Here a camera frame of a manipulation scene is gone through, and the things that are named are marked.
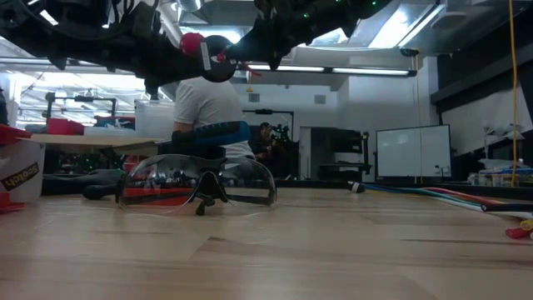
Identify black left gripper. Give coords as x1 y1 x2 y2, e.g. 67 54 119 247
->
97 0 207 97

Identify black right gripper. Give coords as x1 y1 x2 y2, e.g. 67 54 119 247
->
225 0 334 71

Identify red cord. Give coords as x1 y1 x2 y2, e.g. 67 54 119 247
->
214 49 263 79

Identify person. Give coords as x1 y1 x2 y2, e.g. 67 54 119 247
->
172 32 256 162
252 121 288 163

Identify clear plastic storage container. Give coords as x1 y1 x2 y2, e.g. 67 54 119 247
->
133 98 176 139

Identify white flat box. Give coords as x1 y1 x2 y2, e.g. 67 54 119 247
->
82 126 138 138

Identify long fluorescent light fixture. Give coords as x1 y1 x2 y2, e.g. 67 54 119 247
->
0 57 418 79

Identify clear safety glasses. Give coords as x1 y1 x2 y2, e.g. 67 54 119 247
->
116 152 278 217

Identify small red black tool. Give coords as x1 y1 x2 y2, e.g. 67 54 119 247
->
122 186 196 208

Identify small red bin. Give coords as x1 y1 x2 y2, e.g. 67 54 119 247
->
44 117 86 136

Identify black shelf cabinet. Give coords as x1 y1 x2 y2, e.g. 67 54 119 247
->
310 127 372 181

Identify grey black work glove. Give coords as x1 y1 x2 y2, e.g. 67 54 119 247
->
41 167 126 201

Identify white bucket with label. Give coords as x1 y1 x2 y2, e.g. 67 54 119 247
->
0 123 47 215

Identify white whiteboard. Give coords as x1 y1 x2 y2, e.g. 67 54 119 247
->
376 123 452 179

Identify black camera gantry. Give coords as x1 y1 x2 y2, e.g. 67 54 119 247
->
241 107 296 145
43 91 119 121

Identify blue black handled screwdriver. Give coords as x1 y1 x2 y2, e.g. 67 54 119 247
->
171 120 252 147

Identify bundle of coloured cables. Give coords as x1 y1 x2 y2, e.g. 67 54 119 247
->
362 183 533 213

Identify green wire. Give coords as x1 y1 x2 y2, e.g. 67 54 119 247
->
374 186 486 209

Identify multicoloured wire bundle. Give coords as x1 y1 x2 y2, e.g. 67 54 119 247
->
420 187 533 241

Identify yellow extension cord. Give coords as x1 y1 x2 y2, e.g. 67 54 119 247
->
507 0 521 188

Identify multicoloured ribbon cable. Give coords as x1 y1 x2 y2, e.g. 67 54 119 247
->
432 197 533 220

